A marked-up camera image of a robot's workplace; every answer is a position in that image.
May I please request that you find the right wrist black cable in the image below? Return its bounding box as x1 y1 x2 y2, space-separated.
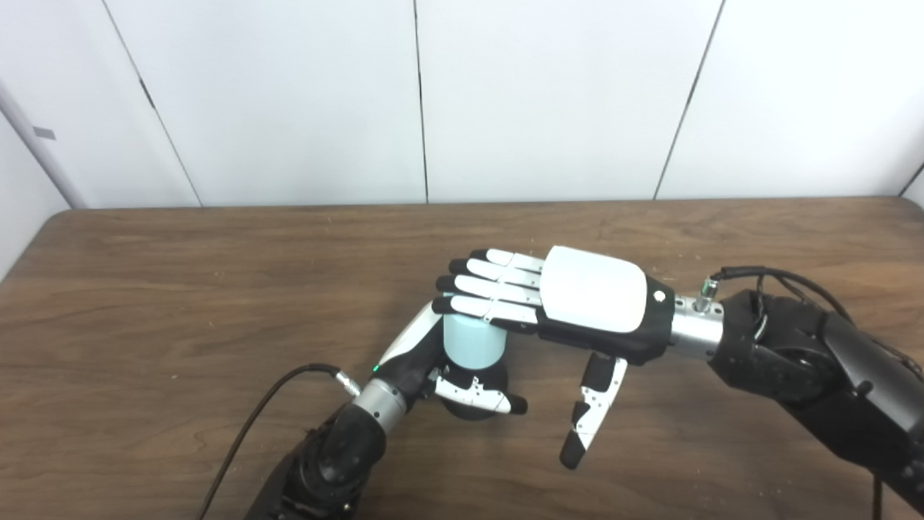
693 266 924 384

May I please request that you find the white corner post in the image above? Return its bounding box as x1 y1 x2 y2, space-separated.
0 79 89 210

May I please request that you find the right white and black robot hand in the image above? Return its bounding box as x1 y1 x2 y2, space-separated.
432 245 676 471

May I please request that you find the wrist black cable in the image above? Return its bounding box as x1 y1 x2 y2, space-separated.
693 266 924 384
196 363 362 520

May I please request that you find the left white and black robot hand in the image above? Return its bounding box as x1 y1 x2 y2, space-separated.
370 300 528 418

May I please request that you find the light-blue hose piece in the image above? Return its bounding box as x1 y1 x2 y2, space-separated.
442 315 506 371

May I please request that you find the black nozzle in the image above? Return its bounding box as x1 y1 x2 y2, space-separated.
440 357 509 421

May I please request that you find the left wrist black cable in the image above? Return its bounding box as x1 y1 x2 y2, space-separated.
196 363 362 520

